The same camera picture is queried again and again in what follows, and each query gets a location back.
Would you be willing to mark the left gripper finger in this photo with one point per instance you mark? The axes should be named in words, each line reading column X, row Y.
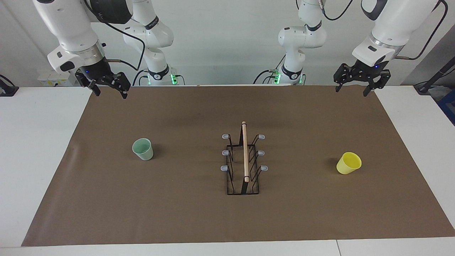
column 367, row 91
column 338, row 88

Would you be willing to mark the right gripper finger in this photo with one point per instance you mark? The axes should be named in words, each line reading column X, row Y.
column 96, row 90
column 124, row 94

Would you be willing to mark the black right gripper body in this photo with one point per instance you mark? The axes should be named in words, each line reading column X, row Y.
column 101, row 73

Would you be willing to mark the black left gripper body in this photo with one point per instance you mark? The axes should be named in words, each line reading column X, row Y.
column 362, row 73

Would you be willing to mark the pale green cup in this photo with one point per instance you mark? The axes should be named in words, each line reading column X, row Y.
column 143, row 151

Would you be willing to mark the yellow cup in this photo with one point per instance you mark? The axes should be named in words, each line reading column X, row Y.
column 347, row 165

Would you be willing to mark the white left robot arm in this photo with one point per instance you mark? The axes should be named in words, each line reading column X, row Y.
column 391, row 25

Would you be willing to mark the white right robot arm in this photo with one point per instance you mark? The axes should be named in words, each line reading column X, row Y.
column 71, row 25

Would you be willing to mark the white power strip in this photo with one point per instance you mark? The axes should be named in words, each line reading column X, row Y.
column 49, row 80

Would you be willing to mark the black stand pole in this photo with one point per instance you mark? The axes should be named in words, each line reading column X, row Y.
column 432, row 80

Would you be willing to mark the blue box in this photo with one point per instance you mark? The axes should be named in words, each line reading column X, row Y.
column 448, row 106

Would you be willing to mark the black table clamp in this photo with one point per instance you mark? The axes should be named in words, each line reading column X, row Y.
column 7, row 90

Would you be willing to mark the brown table mat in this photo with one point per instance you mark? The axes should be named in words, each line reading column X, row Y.
column 177, row 213

